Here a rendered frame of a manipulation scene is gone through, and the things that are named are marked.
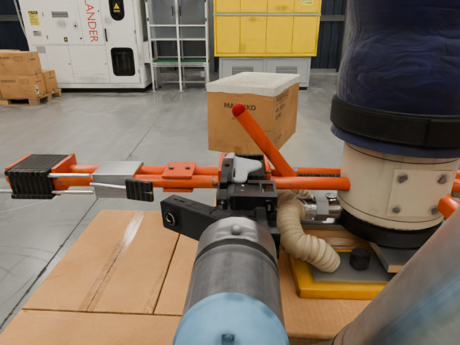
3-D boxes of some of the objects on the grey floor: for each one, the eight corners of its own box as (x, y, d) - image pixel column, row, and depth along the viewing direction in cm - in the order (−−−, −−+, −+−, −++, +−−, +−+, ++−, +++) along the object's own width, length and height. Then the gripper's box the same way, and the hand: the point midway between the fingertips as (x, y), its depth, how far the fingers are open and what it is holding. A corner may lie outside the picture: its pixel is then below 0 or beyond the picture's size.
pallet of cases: (62, 95, 706) (53, 49, 670) (37, 106, 612) (25, 53, 576) (4, 95, 705) (-8, 49, 670) (-30, 106, 611) (-47, 53, 575)
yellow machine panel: (304, 84, 842) (315, -31, 745) (313, 90, 759) (326, -38, 661) (215, 84, 841) (213, -32, 743) (214, 90, 757) (211, -38, 660)
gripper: (276, 292, 42) (267, 208, 62) (283, 198, 37) (271, 138, 56) (207, 289, 43) (220, 207, 62) (205, 196, 37) (220, 137, 57)
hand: (228, 176), depth 58 cm, fingers closed on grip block, 7 cm apart
